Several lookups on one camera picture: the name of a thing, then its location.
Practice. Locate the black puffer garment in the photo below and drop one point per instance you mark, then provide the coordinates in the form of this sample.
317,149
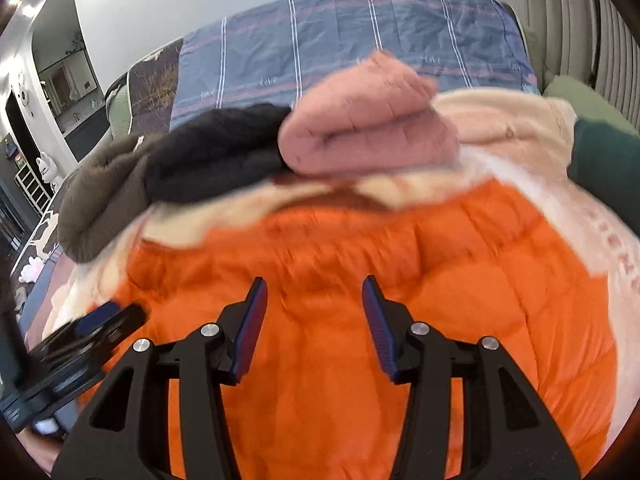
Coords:
215,155

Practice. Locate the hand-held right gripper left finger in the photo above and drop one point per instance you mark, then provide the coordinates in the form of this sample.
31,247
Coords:
250,330

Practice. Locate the dark green garment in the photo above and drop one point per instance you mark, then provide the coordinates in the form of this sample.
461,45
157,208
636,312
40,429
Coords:
605,160

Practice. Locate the cream fleece blanket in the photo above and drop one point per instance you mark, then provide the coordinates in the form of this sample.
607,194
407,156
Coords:
500,120

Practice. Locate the blue plaid pillow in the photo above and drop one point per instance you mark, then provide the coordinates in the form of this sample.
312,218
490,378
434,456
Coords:
325,35

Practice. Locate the white pleated curtain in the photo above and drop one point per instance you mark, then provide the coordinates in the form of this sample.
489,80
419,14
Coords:
565,10

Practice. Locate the green pillow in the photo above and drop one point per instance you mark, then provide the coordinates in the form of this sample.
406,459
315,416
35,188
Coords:
119,110
575,92

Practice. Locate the white shelf rack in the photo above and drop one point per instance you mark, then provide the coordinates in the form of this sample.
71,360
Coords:
31,187

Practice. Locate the orange hooded puffer jacket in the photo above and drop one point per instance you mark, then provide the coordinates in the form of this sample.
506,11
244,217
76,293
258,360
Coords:
325,260

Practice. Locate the wall mirror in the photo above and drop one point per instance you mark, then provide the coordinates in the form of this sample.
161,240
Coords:
62,85

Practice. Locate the pink puffer garment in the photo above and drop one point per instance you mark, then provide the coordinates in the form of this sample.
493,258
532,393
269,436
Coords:
365,125

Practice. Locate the white cat figurine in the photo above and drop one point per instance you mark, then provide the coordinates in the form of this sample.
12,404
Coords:
48,170

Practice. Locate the brown fleece garment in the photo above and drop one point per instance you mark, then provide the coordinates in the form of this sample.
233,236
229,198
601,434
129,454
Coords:
100,200

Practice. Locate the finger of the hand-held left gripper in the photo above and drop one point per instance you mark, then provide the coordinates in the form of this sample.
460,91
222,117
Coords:
100,322

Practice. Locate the dark cabinet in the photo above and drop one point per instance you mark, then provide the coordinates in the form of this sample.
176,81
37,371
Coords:
87,130

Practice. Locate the white and pink socks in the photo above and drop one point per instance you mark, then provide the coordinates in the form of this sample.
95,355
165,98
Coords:
30,270

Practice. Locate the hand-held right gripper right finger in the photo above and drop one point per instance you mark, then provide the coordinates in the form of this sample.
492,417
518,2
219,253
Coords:
380,330

